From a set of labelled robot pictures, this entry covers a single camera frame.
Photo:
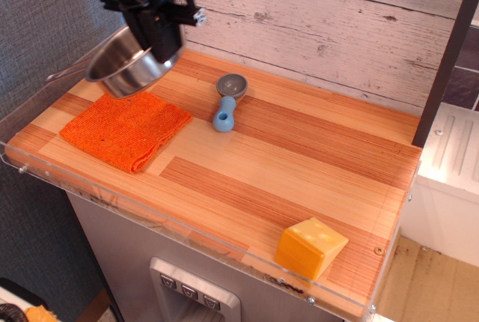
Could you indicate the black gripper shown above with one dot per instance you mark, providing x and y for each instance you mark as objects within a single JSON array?
[{"x": 161, "y": 35}]

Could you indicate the silver pot with wire handle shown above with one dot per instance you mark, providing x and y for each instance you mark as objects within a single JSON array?
[{"x": 121, "y": 66}]

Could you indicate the orange cloth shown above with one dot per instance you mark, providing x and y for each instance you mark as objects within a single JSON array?
[{"x": 126, "y": 133}]

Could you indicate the clear acrylic table guard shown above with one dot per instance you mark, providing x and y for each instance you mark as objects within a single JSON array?
[{"x": 214, "y": 203}]

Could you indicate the yellow toy cheese wedge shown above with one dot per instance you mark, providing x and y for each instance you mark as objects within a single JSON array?
[{"x": 309, "y": 247}]

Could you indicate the silver dispenser panel with buttons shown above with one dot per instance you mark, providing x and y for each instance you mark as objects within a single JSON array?
[{"x": 183, "y": 296}]

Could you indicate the orange black object bottom left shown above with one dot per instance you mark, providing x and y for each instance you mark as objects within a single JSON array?
[{"x": 13, "y": 313}]

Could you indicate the grey scoop blue handle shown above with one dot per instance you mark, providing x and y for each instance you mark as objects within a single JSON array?
[{"x": 232, "y": 88}]

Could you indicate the dark right shelf post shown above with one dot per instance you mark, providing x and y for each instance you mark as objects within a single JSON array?
[{"x": 449, "y": 58}]

